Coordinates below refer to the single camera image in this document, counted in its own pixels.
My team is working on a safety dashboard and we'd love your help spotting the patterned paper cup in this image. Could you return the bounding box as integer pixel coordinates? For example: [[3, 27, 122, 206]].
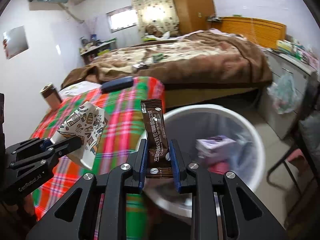
[[50, 101, 110, 170]]

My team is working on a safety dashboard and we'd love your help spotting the window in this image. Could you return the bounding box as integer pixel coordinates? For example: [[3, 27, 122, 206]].
[[106, 6, 138, 33]]

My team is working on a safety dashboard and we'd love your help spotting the brown coffee sachet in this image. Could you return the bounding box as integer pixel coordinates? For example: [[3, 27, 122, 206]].
[[140, 99, 172, 179]]

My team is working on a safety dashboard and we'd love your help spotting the plastic bag green print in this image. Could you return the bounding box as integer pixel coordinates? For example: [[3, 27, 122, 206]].
[[267, 72, 301, 114]]

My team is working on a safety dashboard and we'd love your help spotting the floral dotted curtain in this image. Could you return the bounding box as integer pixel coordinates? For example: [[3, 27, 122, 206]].
[[131, 0, 180, 37]]

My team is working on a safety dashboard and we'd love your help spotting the wooden wardrobe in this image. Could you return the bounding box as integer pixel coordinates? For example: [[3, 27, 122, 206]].
[[173, 0, 215, 35]]

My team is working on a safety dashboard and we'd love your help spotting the dark blue glasses case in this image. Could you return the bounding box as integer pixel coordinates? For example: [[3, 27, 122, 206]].
[[101, 76, 134, 94]]

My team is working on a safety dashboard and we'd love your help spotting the wooden headboard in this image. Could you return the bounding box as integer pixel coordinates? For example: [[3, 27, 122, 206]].
[[213, 17, 286, 49]]

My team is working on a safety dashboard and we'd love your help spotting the pink seat metal chair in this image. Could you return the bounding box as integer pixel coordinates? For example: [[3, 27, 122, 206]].
[[266, 119, 320, 221]]

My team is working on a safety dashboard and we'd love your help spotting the brown patterned blanket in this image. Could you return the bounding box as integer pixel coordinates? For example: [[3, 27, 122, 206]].
[[61, 30, 273, 90]]

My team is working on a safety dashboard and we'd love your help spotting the cluttered side shelf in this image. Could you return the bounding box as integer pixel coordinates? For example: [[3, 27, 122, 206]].
[[80, 38, 117, 64]]

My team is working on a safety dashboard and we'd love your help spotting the purple white milk carton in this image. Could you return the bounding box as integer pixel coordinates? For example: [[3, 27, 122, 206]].
[[196, 135, 236, 160]]

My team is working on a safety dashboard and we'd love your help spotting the wall poster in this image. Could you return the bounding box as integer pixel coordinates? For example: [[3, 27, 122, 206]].
[[3, 26, 29, 59]]

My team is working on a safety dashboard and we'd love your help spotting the plaid red green tablecloth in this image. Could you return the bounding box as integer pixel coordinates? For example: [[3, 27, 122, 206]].
[[31, 77, 164, 222]]

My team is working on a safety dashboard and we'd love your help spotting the small green box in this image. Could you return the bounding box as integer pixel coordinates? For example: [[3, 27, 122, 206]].
[[152, 53, 164, 63]]

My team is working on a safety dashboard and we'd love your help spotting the dried branch vase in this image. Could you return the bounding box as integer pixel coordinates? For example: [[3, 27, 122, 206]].
[[85, 16, 99, 40]]

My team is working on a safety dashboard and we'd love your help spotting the white round trash bin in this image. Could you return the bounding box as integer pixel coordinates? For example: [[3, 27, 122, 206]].
[[143, 104, 265, 219]]

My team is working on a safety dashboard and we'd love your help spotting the brown teddy bear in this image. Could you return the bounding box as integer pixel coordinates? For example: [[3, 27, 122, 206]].
[[145, 24, 163, 38]]

